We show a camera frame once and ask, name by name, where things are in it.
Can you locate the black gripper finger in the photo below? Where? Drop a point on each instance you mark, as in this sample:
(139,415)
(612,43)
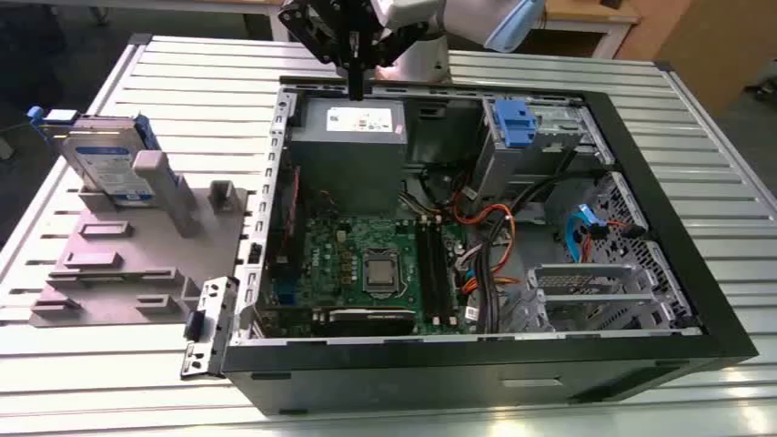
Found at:
(316,45)
(395,45)

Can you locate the hard disk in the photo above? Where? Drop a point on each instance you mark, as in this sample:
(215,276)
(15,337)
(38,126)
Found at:
(103,164)

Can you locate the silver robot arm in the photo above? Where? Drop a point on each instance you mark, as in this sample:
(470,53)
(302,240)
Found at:
(426,59)

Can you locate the metal disk bay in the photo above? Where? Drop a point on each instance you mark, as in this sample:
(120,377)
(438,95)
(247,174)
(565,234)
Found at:
(583,298)

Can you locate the blue plastic drive latch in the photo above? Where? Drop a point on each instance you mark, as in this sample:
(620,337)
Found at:
(513,123)

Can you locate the grey power supply unit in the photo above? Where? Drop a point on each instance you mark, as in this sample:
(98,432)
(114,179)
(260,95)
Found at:
(346,173)

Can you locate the metal drive cage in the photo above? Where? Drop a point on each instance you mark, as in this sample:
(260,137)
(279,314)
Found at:
(516,168)

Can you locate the green motherboard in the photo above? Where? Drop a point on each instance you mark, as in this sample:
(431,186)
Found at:
(388,232)

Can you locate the black RAM slot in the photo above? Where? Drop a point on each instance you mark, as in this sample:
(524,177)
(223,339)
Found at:
(427,268)

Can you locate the silver CPU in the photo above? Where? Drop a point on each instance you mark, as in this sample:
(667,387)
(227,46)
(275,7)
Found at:
(384,274)

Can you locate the brown wooden cabinet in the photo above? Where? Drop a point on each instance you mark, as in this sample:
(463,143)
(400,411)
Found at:
(716,45)

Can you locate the grey parts rack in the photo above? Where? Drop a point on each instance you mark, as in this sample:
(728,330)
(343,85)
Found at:
(152,255)

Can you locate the CPU socket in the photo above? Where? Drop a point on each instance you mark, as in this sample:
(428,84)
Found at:
(387,295)

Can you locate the black graphics card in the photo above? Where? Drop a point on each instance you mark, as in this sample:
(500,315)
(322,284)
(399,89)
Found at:
(371,321)

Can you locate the black chair base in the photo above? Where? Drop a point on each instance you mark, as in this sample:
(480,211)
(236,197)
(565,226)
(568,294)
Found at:
(767,86)

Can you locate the black PC case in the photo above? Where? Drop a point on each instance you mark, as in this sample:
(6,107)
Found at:
(426,364)

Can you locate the wooden desk with white frame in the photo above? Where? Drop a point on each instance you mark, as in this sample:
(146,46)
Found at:
(595,19)

